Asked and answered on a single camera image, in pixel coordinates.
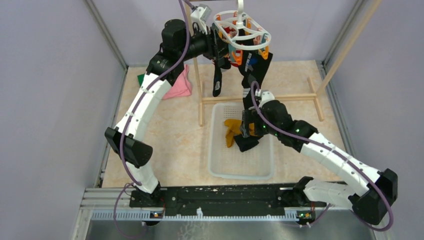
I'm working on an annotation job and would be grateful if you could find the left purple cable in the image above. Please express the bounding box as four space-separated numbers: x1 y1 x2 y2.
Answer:
112 0 196 240

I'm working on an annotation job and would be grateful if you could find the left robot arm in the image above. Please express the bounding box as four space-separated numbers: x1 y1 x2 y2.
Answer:
104 19 229 207

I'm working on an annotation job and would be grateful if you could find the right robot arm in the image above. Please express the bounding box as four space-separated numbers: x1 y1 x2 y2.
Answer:
240 98 399 232

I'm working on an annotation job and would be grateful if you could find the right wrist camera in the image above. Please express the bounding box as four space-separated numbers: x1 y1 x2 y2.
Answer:
255 89 275 108

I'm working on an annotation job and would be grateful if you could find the wooden drying rack frame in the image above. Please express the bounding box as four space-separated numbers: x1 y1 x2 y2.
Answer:
193 0 381 127

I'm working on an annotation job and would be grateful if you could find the black sock with grey patches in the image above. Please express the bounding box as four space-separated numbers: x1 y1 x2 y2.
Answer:
238 51 274 110

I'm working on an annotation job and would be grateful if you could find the white plastic basket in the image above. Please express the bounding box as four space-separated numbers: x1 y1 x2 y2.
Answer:
207 102 275 181

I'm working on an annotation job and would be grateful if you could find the yellow sock with brown stripes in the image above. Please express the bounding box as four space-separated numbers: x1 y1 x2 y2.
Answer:
224 118 242 148

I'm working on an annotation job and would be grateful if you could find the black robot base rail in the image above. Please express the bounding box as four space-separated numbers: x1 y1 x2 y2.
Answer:
129 183 327 219

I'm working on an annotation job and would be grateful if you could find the pink cloth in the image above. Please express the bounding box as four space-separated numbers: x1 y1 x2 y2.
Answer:
162 64 193 100

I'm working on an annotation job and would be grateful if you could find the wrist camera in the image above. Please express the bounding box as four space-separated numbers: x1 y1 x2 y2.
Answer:
190 4 212 35
255 89 275 108

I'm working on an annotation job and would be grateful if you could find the red white striped sock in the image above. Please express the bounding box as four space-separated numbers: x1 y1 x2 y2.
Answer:
219 27 237 39

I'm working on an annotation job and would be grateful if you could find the black sock plain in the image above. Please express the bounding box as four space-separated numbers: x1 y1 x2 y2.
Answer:
234 134 262 152

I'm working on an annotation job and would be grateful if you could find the green cloth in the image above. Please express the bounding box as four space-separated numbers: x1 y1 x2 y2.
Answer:
137 73 146 88

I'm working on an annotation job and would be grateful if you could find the white round clip hanger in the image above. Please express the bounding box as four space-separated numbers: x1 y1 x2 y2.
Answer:
213 0 272 54

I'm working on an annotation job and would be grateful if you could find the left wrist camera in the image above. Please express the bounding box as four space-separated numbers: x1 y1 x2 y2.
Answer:
190 4 212 35

